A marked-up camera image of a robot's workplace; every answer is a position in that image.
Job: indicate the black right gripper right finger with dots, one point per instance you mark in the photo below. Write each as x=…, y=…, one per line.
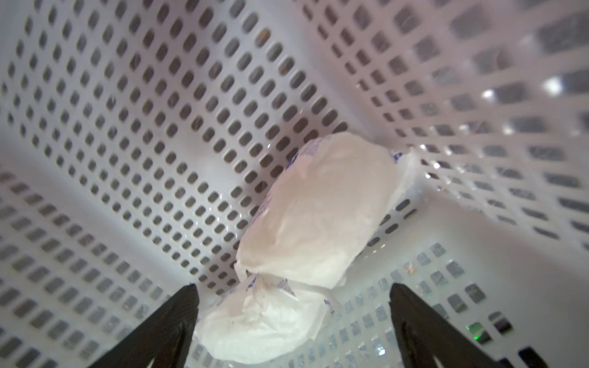
x=425, y=338

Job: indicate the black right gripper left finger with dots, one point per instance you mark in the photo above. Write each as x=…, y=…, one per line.
x=163, y=339

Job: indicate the white perforated plastic basket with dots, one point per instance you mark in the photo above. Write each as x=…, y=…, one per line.
x=139, y=139

